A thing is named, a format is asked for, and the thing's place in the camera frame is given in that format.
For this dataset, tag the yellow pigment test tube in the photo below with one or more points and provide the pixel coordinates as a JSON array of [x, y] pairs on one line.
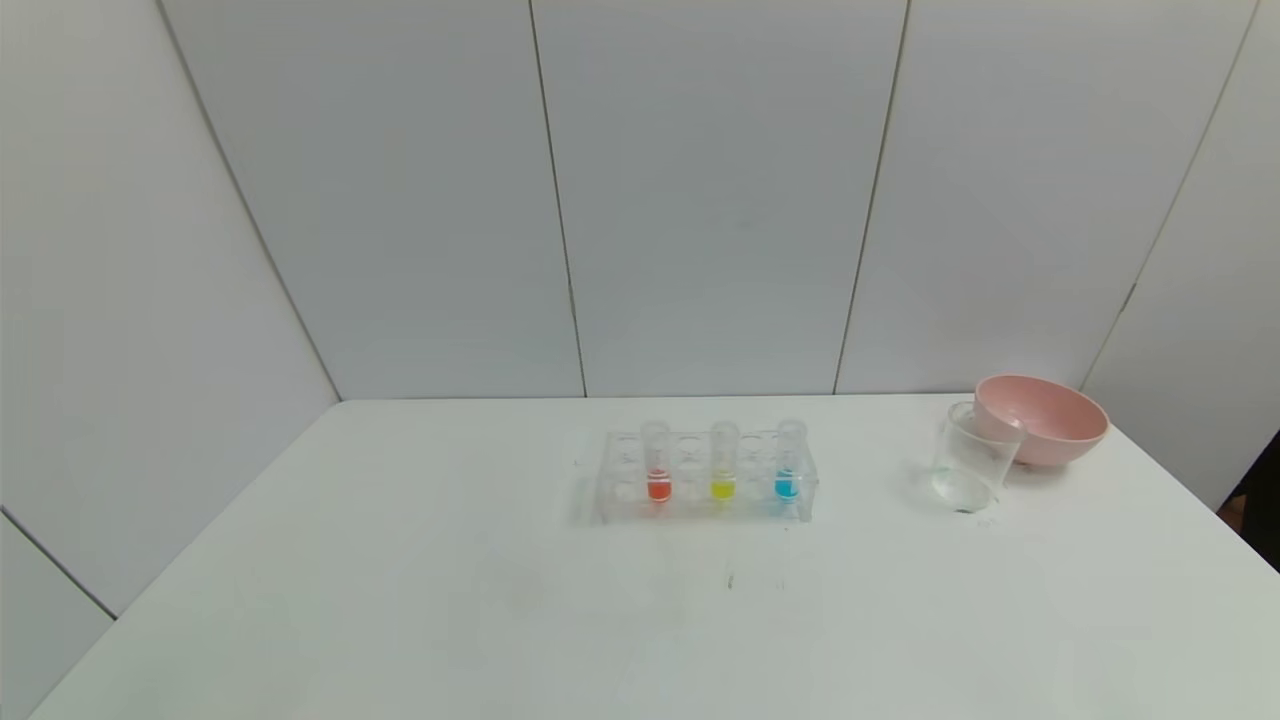
[[723, 488]]

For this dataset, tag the blue pigment test tube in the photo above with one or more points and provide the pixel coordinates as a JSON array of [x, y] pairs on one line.
[[787, 487]]

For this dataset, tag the red pigment test tube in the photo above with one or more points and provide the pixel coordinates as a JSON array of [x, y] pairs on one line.
[[657, 488]]

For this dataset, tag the clear plastic test tube rack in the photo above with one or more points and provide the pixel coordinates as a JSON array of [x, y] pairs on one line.
[[690, 495]]

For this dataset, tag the clear plastic beaker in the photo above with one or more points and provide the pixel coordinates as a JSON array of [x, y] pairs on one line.
[[968, 470]]

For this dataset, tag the pink bowl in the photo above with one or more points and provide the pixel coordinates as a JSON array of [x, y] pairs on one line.
[[1060, 430]]

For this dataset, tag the black object beside table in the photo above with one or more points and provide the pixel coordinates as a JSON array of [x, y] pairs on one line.
[[1262, 510]]

